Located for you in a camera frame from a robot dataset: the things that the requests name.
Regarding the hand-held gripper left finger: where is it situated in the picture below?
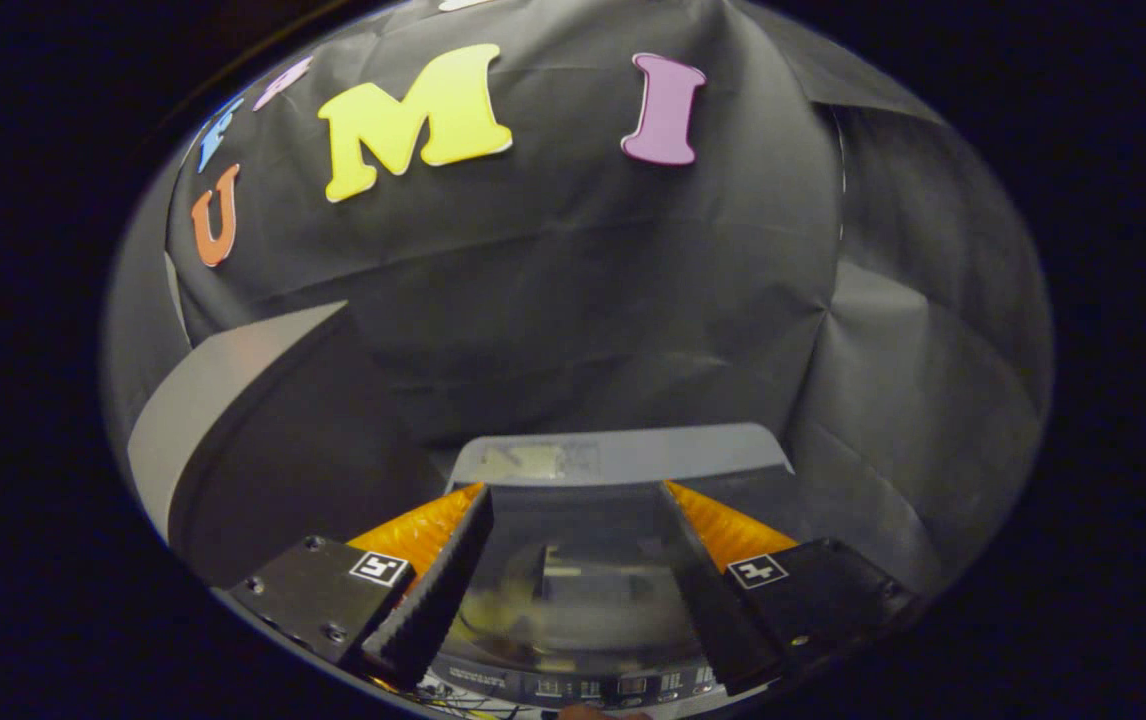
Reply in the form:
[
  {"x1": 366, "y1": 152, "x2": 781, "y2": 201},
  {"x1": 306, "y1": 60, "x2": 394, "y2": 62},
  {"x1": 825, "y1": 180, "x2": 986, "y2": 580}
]
[{"x1": 228, "y1": 483, "x2": 496, "y2": 691}]

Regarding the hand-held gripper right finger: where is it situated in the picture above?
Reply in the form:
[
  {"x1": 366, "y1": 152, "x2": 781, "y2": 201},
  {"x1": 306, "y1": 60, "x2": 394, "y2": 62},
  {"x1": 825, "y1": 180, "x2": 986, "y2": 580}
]
[{"x1": 655, "y1": 480, "x2": 919, "y2": 698}]

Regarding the dark washing machine lid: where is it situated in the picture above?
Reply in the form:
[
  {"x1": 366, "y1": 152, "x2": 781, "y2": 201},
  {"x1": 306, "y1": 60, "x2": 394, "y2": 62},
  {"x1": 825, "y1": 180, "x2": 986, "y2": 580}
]
[{"x1": 448, "y1": 485, "x2": 724, "y2": 651}]

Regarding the grey washing machine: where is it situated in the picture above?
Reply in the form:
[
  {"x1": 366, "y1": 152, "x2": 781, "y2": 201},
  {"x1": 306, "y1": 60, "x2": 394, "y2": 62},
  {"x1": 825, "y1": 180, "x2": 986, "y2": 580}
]
[{"x1": 428, "y1": 422, "x2": 796, "y2": 713}]

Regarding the white cabinet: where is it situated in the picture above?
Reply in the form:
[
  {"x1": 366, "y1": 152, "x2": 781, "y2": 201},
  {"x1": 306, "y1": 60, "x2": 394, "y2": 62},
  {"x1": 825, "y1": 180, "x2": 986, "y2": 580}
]
[{"x1": 126, "y1": 300, "x2": 454, "y2": 591}]

